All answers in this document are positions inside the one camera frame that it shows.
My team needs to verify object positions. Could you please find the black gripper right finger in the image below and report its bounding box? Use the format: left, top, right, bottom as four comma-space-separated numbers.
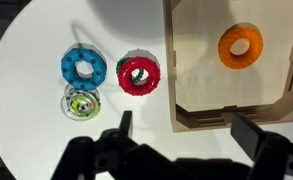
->
230, 112, 271, 162

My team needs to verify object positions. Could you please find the red ribbed rubber ring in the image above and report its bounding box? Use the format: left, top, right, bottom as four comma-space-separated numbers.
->
117, 56, 162, 97

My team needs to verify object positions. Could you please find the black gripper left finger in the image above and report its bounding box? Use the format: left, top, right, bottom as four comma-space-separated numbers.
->
118, 110, 134, 138

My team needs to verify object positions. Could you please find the thin green ribbed ring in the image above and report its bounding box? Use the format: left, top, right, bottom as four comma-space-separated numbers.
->
115, 56, 149, 84

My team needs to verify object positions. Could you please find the blue ring with dark dots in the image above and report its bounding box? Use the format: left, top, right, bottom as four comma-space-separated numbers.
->
60, 46, 108, 91

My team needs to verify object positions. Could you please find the wooden slatted tray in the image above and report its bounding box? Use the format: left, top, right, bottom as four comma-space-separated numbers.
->
162, 0, 293, 134

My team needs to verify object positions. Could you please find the orange textured rubber ring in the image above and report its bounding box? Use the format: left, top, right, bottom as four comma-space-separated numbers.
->
217, 25, 264, 70

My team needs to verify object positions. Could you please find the clear ring with green beads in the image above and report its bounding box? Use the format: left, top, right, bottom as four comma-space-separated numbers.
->
59, 83, 102, 122

